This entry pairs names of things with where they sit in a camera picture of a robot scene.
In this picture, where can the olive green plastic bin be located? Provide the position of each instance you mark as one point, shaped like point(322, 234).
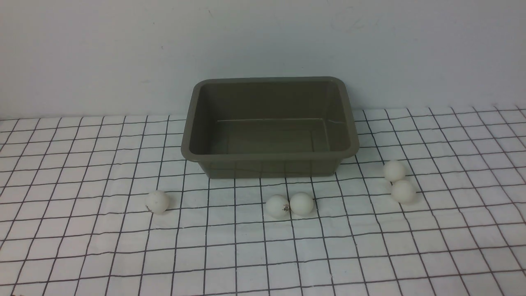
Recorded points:
point(281, 127)

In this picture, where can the white ball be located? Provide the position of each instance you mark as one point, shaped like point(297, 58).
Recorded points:
point(301, 203)
point(157, 202)
point(277, 207)
point(394, 171)
point(403, 192)

